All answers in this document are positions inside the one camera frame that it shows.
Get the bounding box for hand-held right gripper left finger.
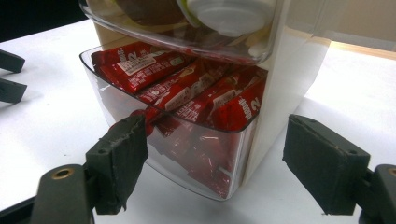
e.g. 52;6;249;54
85;114;150;217

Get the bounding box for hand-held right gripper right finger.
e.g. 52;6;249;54
282;113;372;217

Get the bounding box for clear drawer with red packets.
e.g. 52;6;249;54
78;41;269;202

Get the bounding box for pile of red snack packets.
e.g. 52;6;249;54
90;41;269;200

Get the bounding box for clear drawer with white cup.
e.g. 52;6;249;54
78;0;293;67

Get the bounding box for white round lid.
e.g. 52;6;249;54
177;0;277;39

